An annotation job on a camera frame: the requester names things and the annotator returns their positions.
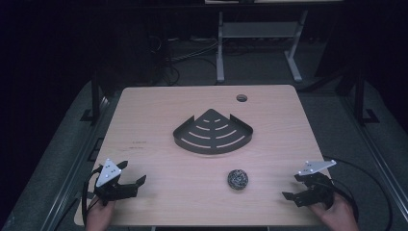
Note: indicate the aluminium rail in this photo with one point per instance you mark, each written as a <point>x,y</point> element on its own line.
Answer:
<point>72,173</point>
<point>381,160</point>

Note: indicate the white metal desk frame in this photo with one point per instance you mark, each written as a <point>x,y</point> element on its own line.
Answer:
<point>258,30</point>

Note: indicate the person's right hand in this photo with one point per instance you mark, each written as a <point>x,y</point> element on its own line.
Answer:
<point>337,215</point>

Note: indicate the black metal corner shelf rack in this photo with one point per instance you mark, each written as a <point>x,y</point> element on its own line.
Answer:
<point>213,134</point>

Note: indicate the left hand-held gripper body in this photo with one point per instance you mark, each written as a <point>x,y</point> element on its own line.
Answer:
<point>108,173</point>

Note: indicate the person's left hand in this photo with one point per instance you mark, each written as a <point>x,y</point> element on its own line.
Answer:
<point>99,215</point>

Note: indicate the black metal stand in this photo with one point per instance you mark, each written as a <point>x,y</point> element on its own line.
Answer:
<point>362,99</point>
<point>95,96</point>

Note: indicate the steel wool scrubber ball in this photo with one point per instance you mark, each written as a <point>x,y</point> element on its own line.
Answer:
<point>237,179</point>

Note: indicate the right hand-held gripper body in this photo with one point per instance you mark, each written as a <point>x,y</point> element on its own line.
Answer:
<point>316,187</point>

